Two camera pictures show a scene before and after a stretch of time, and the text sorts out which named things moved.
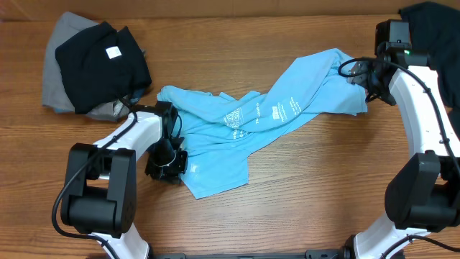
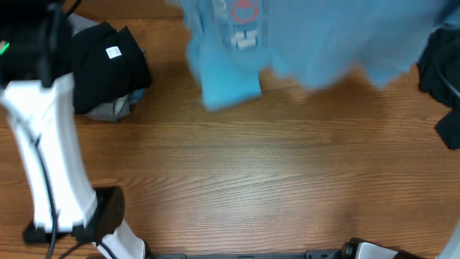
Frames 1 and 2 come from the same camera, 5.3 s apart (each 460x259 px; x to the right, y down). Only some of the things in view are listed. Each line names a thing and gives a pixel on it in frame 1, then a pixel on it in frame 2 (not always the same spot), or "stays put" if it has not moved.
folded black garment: x=100 y=65 stays put
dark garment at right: x=435 y=28 stays put
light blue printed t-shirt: x=216 y=129 to x=311 y=44
